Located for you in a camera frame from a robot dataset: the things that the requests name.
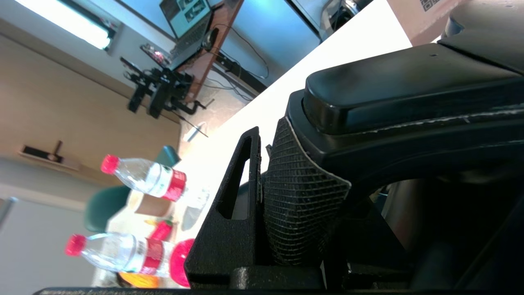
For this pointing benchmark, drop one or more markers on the bright window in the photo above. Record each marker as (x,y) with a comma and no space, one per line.
(69,24)

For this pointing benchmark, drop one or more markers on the white power strip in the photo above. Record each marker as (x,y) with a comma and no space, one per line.
(195,132)

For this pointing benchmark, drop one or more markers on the black electric kettle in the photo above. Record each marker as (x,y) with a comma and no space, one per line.
(409,94)

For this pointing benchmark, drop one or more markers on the yellow toy corn cob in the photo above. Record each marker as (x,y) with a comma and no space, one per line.
(139,280)

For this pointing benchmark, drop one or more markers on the water bottle mountain logo label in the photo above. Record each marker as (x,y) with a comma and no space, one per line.
(123,254)

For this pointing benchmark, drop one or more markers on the QR code sign stand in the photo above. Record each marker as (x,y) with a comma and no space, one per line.
(423,20)

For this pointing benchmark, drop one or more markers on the red toy apple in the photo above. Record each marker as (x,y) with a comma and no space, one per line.
(182,262)

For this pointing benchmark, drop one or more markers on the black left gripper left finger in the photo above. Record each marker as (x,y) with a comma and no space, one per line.
(221,250)

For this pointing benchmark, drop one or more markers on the brown paper cup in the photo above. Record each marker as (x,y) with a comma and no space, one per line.
(151,207)

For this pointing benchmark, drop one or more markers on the black computer mouse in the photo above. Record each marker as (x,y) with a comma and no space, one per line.
(211,37)

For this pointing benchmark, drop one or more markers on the open laptop computer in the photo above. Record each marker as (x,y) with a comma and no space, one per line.
(188,22)

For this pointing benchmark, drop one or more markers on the brown wooden desk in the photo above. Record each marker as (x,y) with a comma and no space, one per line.
(217,53)

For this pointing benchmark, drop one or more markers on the red toy chili pepper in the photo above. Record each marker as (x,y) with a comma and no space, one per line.
(161,231)

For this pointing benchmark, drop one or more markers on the water bottle white band label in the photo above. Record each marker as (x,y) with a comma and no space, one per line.
(163,182)

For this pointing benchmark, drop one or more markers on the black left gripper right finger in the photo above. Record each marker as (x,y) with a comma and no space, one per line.
(368,258)

